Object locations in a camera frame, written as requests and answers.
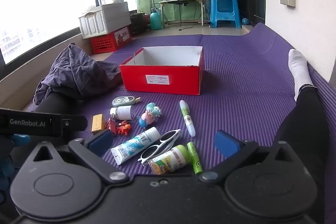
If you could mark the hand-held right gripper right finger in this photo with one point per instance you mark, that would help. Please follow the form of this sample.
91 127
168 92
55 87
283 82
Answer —
225 144

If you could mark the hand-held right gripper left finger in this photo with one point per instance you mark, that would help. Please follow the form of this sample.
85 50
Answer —
101 141

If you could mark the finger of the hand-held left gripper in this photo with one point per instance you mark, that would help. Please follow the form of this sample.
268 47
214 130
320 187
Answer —
39 123

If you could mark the small yellow box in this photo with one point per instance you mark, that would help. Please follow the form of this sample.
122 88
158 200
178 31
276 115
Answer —
97 123

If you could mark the orange toy figure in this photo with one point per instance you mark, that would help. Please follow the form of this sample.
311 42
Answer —
124 128

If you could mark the white squeeze tube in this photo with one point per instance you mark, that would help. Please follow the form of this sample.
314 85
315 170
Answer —
134 146

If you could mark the green lip balm tube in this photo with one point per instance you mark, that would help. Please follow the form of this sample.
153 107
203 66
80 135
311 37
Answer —
194 158

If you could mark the small white bottle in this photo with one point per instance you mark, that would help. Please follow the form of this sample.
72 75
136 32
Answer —
122 112

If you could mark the pale green oval bottle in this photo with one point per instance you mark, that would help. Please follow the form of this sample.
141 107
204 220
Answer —
123 101

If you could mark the white green marker pen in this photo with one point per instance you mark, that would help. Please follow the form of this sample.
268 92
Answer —
187 116

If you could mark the pink pig toy figure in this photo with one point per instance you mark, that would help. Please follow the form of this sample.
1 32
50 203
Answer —
149 116

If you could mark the green cap supplement bottle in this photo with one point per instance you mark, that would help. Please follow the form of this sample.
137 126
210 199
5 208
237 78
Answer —
170 159

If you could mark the white sunglasses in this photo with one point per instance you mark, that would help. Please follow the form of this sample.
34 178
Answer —
162 144

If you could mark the red cardboard box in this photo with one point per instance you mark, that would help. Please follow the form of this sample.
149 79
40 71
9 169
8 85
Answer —
162 79

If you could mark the person's left hand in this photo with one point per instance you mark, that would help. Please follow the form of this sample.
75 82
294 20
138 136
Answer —
21 140

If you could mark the person's left leg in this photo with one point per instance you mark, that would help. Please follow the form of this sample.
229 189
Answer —
57 104

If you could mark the person's leg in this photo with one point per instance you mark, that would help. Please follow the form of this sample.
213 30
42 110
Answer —
57 104
307 121

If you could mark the purple foam mat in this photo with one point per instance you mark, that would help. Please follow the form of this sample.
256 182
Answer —
236 108

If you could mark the dark purple cloth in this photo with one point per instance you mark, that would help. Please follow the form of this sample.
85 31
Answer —
76 71

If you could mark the person's right leg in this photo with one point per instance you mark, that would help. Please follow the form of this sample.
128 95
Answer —
307 121

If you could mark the red plastic crate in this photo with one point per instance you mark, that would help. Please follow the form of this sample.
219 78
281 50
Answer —
110 39

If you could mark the white sock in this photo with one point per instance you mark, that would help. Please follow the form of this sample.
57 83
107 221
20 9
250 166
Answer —
299 69

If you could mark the white plastic crate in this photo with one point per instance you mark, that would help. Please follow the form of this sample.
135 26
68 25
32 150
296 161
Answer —
105 18

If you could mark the black basket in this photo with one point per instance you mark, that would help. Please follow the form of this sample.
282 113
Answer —
137 23

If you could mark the small blue ball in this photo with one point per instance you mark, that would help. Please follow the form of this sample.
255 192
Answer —
245 21

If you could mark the teal water jug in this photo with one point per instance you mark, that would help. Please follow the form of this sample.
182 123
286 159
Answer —
155 19

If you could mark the blue plastic stool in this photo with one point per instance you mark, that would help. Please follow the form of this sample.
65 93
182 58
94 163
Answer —
224 8

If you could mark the white folding table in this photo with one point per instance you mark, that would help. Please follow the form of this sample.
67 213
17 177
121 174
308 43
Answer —
181 1

